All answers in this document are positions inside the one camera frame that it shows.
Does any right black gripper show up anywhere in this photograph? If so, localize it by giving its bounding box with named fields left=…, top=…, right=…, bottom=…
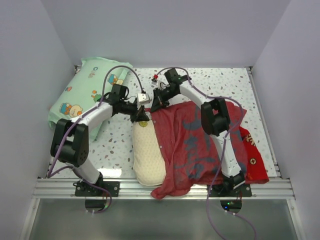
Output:
left=150, top=86, right=178, bottom=114

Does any cream quilted pillow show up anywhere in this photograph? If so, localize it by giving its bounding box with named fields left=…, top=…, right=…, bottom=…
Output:
left=132, top=112, right=166, bottom=187

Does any red pillowcase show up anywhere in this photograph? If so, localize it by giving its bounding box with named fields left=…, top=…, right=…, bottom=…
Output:
left=151, top=101, right=269, bottom=189

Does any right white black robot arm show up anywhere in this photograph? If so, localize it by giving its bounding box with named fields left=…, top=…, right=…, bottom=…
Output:
left=151, top=67, right=245, bottom=197

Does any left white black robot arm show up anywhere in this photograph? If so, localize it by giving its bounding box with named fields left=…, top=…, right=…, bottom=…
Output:
left=47, top=84, right=150, bottom=197

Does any green cartoon pillow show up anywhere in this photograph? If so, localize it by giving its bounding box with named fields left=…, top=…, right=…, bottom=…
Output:
left=48, top=57, right=133, bottom=129

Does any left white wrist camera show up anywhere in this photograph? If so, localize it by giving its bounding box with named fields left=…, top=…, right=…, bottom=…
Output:
left=136, top=92, right=152, bottom=106

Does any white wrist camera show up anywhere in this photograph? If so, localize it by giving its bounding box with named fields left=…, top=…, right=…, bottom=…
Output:
left=136, top=92, right=152, bottom=106
left=151, top=74, right=167, bottom=90

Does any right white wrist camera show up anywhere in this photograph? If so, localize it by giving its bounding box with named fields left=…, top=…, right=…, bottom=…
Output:
left=151, top=74, right=167, bottom=90

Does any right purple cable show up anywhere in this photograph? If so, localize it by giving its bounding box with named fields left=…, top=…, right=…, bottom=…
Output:
left=153, top=66, right=258, bottom=240

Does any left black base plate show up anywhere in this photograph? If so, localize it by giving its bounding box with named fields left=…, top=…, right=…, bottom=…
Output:
left=72, top=181, right=120, bottom=197

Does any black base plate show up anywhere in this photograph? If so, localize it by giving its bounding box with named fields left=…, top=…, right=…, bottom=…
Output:
left=72, top=181, right=120, bottom=197
left=207, top=184, right=253, bottom=198

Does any aluminium mounting rail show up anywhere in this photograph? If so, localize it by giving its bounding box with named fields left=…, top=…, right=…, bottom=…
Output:
left=32, top=178, right=295, bottom=200

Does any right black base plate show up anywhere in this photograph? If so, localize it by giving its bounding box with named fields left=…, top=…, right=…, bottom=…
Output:
left=207, top=184, right=253, bottom=198

